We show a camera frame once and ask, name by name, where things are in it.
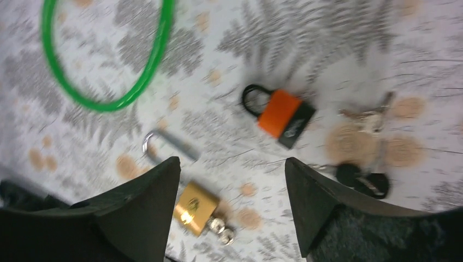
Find silver brass keys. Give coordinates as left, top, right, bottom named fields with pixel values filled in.
left=338, top=91, right=396, bottom=171

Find floral table cloth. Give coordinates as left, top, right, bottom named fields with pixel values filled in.
left=1, top=1, right=462, bottom=261

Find black head keys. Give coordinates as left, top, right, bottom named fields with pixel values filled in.
left=308, top=162, right=390, bottom=199

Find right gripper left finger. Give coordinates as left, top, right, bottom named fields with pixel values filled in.
left=1, top=157, right=181, bottom=261

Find brass padlock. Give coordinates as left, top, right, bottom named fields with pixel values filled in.
left=142, top=129, right=219, bottom=236

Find orange black padlock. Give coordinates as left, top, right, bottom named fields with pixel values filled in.
left=241, top=85, right=317, bottom=150

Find green cable lock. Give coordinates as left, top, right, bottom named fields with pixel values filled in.
left=41, top=1, right=175, bottom=112

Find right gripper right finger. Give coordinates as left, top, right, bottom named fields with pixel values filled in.
left=284, top=157, right=462, bottom=261

